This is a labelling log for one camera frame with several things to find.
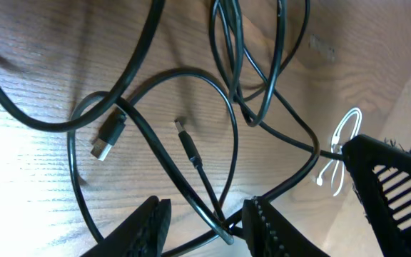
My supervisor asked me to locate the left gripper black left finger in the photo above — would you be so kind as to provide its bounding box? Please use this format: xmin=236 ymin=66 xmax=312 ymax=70
xmin=84 ymin=196 xmax=172 ymax=257

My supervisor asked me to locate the black USB cable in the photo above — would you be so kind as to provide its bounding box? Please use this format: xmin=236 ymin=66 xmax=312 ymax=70
xmin=0 ymin=0 xmax=321 ymax=257

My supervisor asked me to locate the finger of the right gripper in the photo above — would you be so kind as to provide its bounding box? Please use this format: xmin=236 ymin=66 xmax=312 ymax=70
xmin=342 ymin=135 xmax=411 ymax=256

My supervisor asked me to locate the white USB cable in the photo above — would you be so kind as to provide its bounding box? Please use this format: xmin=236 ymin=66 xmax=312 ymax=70
xmin=315 ymin=106 xmax=363 ymax=197

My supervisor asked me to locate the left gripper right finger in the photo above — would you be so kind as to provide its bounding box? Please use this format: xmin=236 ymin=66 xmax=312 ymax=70
xmin=241 ymin=197 xmax=326 ymax=257

